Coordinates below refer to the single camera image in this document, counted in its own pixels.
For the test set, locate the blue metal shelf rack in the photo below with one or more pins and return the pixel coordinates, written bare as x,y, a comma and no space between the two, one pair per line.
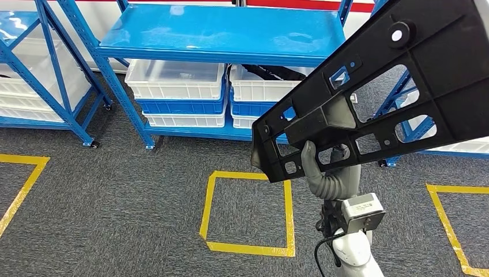
11,23
458,155
210,34

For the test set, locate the black plastic bracket part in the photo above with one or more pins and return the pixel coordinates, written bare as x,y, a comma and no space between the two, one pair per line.
450,76

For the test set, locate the red barrier belt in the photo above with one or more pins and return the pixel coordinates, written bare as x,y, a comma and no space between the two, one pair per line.
305,4

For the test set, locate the yellow floor tape square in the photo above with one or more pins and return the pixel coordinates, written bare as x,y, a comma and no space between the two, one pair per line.
443,218

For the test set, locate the small white floor object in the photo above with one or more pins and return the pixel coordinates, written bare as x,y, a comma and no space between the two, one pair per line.
354,98

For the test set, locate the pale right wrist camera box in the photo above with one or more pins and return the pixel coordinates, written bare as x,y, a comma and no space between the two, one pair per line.
361,212

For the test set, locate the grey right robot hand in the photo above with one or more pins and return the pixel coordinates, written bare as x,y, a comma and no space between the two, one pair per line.
310,164

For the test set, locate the black part in crate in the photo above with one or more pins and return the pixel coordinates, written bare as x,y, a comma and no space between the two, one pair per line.
275,72

